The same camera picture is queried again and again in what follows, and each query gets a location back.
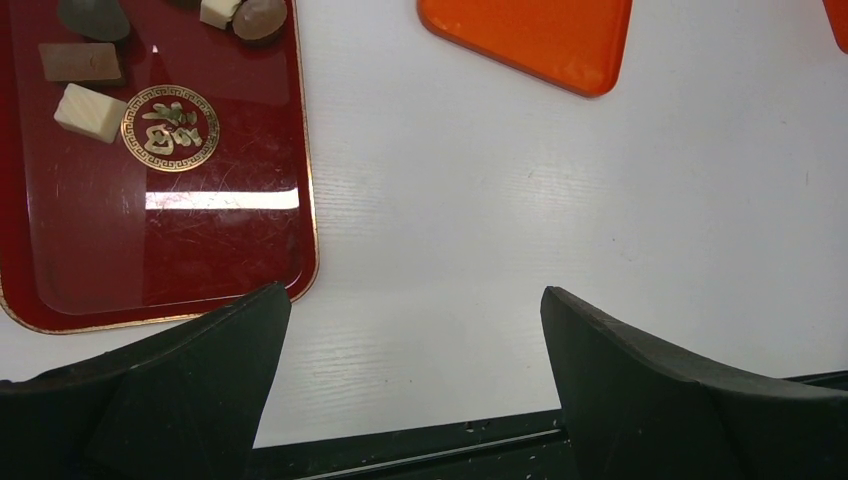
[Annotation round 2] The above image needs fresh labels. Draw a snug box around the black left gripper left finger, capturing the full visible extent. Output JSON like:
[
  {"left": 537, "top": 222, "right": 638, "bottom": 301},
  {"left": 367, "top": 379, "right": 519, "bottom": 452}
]
[{"left": 1, "top": 284, "right": 291, "bottom": 479}]

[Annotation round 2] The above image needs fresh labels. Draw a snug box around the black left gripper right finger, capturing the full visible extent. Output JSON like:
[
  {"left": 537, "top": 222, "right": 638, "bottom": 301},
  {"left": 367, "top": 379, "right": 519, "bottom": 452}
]
[{"left": 540, "top": 287, "right": 847, "bottom": 479}]

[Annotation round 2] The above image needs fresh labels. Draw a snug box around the red chocolate tray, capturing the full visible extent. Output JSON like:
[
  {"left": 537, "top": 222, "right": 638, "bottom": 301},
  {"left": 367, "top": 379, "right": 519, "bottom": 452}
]
[{"left": 1, "top": 1, "right": 319, "bottom": 334}]

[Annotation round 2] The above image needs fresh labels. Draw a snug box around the white ridged square chocolate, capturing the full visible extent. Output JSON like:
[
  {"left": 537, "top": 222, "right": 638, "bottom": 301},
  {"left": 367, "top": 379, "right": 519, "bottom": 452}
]
[{"left": 53, "top": 83, "right": 127, "bottom": 144}]

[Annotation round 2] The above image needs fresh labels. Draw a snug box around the brown cube chocolate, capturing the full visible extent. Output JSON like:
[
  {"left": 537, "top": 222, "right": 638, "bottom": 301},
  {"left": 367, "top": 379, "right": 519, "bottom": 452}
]
[{"left": 38, "top": 43, "right": 126, "bottom": 86}]

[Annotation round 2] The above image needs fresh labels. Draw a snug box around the brown smooth oval chocolate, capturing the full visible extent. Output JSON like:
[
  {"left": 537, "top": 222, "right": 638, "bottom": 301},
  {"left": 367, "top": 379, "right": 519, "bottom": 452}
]
[{"left": 231, "top": 0, "right": 289, "bottom": 44}]

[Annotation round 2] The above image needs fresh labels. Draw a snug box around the grey teardrop chocolate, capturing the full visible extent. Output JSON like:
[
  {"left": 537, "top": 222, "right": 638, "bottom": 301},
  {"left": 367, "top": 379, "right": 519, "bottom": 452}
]
[{"left": 57, "top": 0, "right": 132, "bottom": 43}]

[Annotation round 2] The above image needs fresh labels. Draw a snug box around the orange compartment chocolate box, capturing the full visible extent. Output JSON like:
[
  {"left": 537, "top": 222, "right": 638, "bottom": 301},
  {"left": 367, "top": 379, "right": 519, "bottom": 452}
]
[{"left": 822, "top": 0, "right": 848, "bottom": 54}]

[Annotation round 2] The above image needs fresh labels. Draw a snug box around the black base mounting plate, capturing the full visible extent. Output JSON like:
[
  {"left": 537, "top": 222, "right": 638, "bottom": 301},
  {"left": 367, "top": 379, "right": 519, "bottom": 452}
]
[{"left": 245, "top": 370, "right": 848, "bottom": 480}]

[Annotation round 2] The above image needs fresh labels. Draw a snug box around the orange box lid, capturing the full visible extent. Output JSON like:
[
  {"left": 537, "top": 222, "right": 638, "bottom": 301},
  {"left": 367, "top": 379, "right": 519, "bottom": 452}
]
[{"left": 416, "top": 0, "right": 633, "bottom": 98}]

